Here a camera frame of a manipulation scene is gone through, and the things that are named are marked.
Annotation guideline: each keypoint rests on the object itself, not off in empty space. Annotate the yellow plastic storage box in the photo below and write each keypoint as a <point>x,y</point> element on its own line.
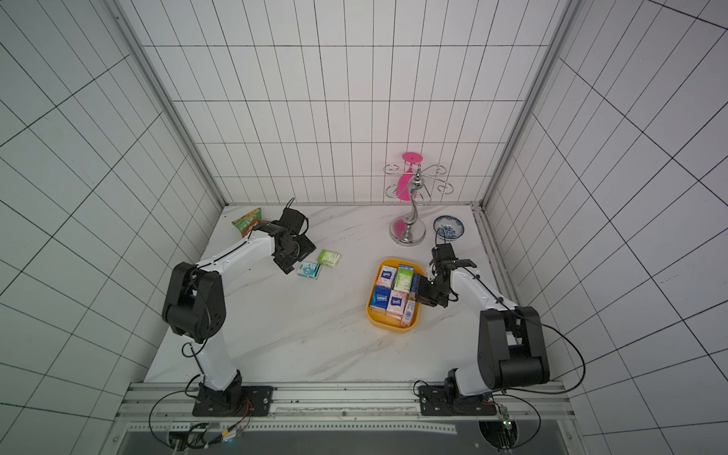
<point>383,321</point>

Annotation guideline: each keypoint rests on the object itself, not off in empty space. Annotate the pink Tempo tissue pack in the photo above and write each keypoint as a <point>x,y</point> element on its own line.
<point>386,276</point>
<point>397,303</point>
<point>407,317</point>

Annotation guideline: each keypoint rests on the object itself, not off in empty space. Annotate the dark blue Tempo tissue pack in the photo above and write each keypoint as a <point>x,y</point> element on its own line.
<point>380,299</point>

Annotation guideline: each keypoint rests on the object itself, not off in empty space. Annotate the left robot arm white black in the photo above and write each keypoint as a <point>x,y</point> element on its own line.
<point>195,308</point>

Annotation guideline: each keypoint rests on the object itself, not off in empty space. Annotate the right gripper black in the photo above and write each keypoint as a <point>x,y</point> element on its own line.
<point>428,290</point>

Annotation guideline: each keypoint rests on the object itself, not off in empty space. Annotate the blue white ceramic bowl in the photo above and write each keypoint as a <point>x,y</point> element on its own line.
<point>448,228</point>

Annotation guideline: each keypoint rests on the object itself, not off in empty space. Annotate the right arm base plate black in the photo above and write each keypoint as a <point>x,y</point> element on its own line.
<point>444,401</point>

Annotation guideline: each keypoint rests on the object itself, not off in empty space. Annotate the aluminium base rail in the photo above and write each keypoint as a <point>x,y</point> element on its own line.
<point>160,409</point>

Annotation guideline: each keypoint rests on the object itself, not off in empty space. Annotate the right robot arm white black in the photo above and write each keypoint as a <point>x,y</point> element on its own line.
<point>510,353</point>

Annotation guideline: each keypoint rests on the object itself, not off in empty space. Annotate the green tissue pack top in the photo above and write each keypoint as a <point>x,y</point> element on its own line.
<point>328,258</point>

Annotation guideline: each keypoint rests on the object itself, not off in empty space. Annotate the green tissue pack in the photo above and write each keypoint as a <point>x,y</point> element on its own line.
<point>404,278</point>
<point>328,258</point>

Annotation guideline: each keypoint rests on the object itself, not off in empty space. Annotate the pink plastic cup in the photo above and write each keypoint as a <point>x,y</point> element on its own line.
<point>412,162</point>

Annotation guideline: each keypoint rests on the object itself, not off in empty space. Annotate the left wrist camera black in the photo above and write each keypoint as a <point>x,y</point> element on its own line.
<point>294,220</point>

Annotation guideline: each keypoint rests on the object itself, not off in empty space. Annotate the chrome cup holder stand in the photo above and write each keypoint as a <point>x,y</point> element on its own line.
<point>408,229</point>

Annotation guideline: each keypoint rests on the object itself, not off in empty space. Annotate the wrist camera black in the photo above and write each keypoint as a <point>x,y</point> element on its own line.
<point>443,255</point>
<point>294,220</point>

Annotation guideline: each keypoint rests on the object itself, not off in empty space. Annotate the teal cartoon tissue pack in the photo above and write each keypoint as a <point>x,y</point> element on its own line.
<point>309,270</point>

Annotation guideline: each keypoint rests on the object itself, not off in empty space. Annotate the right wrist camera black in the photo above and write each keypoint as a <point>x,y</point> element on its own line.
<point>443,255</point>

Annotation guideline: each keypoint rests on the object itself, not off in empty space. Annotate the green red snack bag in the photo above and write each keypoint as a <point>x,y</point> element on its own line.
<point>248,222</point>

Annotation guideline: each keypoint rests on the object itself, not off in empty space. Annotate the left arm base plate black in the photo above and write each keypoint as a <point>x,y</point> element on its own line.
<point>236,402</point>

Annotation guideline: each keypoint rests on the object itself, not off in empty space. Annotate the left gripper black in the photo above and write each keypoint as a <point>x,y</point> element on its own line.
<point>307,246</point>

